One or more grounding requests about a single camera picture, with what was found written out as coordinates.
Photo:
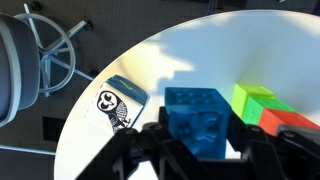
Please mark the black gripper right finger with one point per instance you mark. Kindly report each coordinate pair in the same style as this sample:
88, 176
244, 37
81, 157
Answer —
290, 155

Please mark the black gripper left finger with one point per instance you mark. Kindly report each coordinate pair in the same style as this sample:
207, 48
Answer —
120, 157

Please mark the blue block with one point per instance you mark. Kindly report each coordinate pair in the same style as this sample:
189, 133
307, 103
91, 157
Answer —
199, 117

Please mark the orange block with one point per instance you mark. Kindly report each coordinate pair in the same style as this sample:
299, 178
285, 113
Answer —
270, 120

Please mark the green block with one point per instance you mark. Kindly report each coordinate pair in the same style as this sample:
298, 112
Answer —
255, 106

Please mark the yellow-green block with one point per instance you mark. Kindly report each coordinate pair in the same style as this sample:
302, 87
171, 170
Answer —
242, 92

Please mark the owl picture cube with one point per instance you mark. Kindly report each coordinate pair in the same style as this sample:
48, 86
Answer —
121, 101

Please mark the grey office chair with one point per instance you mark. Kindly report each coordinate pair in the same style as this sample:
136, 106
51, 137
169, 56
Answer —
27, 68

